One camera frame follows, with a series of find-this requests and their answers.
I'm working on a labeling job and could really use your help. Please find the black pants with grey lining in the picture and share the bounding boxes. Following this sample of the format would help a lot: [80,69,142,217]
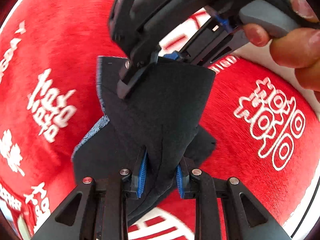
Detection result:
[72,56,216,224]

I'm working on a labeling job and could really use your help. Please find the person's right hand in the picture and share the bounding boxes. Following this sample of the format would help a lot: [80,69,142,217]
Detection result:
[241,0,320,92]

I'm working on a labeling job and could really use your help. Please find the red blanket with white characters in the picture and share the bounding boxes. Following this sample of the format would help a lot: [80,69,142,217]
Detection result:
[1,0,319,239]

